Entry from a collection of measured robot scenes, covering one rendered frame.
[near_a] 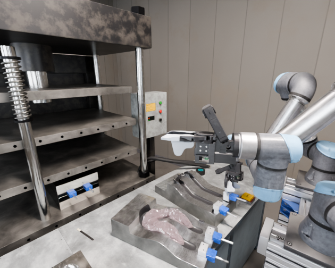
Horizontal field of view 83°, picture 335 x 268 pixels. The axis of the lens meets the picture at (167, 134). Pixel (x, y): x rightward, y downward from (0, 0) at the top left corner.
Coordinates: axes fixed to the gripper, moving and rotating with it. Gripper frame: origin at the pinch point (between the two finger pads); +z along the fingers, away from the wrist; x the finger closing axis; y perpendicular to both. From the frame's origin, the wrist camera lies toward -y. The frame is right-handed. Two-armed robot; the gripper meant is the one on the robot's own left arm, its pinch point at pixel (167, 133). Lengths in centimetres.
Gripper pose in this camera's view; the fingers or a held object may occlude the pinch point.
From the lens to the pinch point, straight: 57.0
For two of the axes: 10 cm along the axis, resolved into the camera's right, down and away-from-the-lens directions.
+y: -0.2, 9.9, 1.6
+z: -9.8, -0.5, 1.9
